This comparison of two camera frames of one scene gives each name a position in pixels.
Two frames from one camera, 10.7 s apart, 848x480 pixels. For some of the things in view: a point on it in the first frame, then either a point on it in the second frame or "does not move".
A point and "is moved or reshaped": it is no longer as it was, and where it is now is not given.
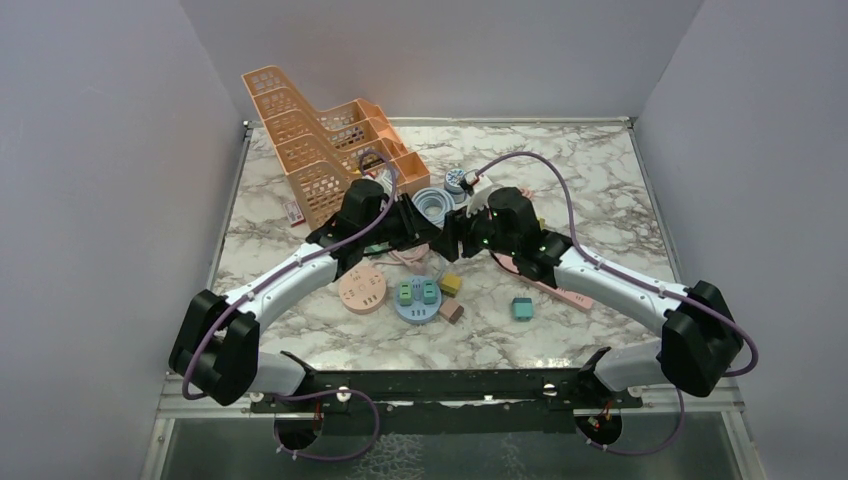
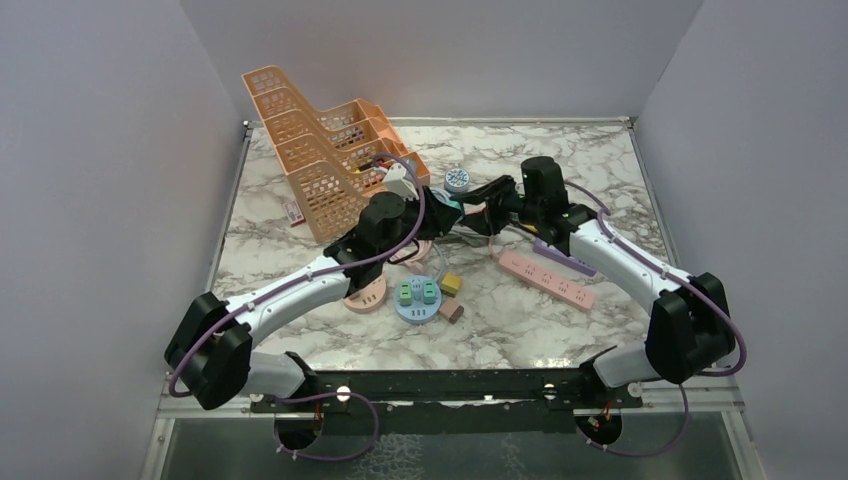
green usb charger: x=405 y=294 does not move
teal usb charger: x=430 y=292 does not move
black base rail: x=448 y=401 does not move
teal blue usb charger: x=522 y=309 is moved or reshaped
